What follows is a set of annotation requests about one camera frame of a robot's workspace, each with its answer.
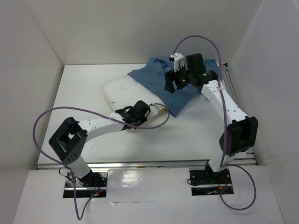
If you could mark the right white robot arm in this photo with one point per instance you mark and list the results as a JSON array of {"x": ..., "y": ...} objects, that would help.
[{"x": 239, "y": 129}]

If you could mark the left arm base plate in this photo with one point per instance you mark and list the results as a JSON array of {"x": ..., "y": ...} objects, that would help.
[{"x": 99, "y": 181}]

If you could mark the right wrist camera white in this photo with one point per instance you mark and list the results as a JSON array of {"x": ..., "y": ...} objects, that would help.
[{"x": 178, "y": 61}]

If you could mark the aluminium rail right side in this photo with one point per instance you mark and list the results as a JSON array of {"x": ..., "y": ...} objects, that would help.
[{"x": 228, "y": 85}]

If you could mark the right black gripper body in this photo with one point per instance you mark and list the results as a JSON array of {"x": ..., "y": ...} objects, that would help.
[{"x": 184, "y": 75}]

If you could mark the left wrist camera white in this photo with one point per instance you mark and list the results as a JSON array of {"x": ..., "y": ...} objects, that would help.
[{"x": 155, "y": 109}]

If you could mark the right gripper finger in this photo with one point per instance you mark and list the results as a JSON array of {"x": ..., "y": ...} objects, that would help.
[
  {"x": 169, "y": 82},
  {"x": 180, "y": 83}
]

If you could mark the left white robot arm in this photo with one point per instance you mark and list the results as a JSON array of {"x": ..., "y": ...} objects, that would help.
[{"x": 69, "y": 139}]

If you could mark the aluminium rail front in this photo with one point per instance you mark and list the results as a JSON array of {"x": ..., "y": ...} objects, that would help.
[{"x": 150, "y": 164}]

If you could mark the aluminium rail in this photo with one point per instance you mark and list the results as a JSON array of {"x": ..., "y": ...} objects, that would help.
[
  {"x": 150, "y": 164},
  {"x": 228, "y": 85}
]

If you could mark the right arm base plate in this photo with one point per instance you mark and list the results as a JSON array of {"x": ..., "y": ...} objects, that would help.
[{"x": 207, "y": 177}]

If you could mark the cream yellow pillow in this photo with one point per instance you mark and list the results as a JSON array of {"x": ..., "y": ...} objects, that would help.
[{"x": 126, "y": 96}]

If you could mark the blue pillowcase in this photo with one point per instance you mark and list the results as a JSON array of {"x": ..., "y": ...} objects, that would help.
[{"x": 151, "y": 76}]

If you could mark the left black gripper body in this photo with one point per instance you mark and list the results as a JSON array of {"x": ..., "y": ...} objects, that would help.
[{"x": 140, "y": 119}]

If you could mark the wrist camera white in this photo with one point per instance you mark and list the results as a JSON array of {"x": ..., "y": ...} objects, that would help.
[
  {"x": 155, "y": 109},
  {"x": 178, "y": 61}
]

